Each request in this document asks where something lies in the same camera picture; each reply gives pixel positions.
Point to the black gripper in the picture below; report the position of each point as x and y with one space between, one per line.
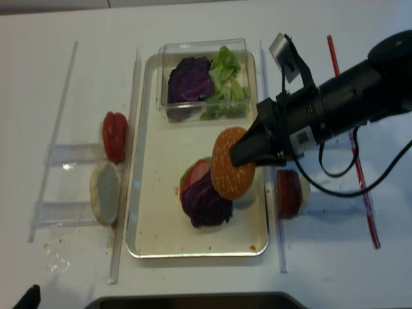
284 127

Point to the sesame top bun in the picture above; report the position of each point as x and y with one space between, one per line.
229 181

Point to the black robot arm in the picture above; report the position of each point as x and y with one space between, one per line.
376 88

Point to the dark red meat patties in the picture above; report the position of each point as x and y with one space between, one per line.
289 194

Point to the green lettuce under stack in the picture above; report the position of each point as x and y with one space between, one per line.
193 164

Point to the green lettuce leaves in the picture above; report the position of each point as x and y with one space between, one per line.
223 72

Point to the pink meat slice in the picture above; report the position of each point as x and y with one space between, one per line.
196 174

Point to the white bread bun half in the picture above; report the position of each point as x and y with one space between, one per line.
104 188

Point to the clear holder lower right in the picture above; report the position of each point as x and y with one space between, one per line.
320 204

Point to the clear holder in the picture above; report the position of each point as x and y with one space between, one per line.
342 141
60 154
62 214
320 204

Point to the clear holder upper right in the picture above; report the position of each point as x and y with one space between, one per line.
342 141

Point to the purple cabbage leaf on stack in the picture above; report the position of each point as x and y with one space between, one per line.
204 205

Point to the clear plastic container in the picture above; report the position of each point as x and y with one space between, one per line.
171 55

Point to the purple cabbage leaf in container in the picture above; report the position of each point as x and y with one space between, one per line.
190 81

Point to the red plastic strip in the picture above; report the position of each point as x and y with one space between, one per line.
360 180

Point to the metal baking tray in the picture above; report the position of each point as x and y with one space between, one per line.
157 225

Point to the dark monitor edge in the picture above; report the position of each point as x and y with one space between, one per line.
232 300

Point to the clear holder upper left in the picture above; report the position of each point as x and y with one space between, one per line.
60 154

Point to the clear holder lower left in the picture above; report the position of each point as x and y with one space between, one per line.
62 214

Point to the black object bottom left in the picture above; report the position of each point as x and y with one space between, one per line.
31 299

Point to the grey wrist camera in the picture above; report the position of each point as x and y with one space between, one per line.
281 52

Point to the clear rail right of tray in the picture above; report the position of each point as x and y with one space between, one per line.
271 175

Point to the clear rail of tray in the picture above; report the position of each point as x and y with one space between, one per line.
124 184
271 175

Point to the clear rail left of tray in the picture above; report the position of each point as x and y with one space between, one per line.
124 184

